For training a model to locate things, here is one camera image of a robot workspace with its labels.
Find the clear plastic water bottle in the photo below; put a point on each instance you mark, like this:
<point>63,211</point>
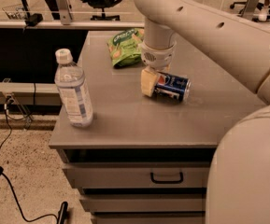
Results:
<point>72,86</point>

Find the blue pepsi can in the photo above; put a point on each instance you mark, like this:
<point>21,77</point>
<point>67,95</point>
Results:
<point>172,86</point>

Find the right metal railing post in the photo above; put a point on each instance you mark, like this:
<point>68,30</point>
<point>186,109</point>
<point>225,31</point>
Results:
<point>249,9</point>

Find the metal railing post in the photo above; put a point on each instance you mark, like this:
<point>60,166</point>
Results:
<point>249,9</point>
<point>64,11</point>

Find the top grey drawer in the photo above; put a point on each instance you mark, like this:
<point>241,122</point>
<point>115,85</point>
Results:
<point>133,175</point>

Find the middle grey drawer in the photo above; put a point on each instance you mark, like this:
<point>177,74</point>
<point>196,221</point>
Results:
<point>137,203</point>

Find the black power adapter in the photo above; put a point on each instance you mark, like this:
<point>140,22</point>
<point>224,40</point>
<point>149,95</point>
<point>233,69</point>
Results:
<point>34,20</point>

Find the green snack bag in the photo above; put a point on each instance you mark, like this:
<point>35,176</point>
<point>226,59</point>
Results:
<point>124,47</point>

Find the grey drawer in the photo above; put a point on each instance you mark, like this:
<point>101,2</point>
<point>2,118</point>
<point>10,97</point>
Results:
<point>137,203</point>
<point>145,218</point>
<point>133,175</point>

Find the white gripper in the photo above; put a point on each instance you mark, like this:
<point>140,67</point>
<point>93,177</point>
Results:
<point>158,57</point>

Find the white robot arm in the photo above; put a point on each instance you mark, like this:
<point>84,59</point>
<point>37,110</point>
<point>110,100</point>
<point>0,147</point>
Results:
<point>238,186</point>

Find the grey drawer cabinet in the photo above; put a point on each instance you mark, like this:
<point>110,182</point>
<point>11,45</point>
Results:
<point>130,127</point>

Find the metal horizontal rail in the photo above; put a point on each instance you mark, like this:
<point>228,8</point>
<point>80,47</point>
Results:
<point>75,25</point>

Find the left metal railing post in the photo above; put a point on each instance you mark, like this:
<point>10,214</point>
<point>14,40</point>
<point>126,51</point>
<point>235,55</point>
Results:
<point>64,11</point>

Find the black drawer handle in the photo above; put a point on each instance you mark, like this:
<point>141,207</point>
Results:
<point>167,179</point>

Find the bottom grey drawer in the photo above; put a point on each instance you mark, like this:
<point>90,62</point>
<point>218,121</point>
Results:
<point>145,218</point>

